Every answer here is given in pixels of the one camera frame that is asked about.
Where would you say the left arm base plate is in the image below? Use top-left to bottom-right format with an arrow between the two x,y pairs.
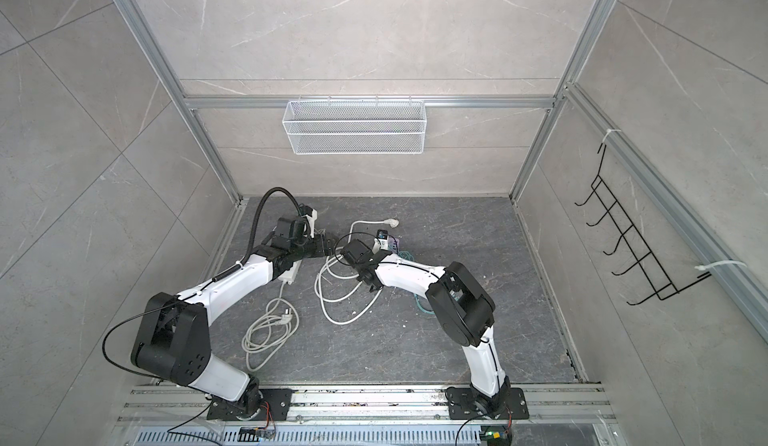
206,388 -> 293,421

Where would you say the white blue power strip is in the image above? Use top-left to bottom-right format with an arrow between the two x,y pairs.
278,261 -> 301,284

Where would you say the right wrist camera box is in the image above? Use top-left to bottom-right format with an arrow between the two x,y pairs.
375,229 -> 390,251

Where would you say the black wire hook rack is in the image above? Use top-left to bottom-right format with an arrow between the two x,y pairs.
574,144 -> 712,306

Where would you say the purple power strip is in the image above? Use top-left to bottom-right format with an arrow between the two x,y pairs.
387,236 -> 400,254

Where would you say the purple strip white cord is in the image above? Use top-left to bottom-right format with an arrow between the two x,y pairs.
313,217 -> 401,326

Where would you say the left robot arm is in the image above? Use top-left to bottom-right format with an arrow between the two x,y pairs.
109,186 -> 332,419

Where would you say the white power strip cord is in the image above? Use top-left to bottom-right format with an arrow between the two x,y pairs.
241,280 -> 300,372

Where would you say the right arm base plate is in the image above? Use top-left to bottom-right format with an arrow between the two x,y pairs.
445,385 -> 530,420

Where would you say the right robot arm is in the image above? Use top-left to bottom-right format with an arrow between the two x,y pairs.
341,239 -> 511,418

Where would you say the white wire mesh basket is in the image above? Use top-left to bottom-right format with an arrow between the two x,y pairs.
282,100 -> 428,155

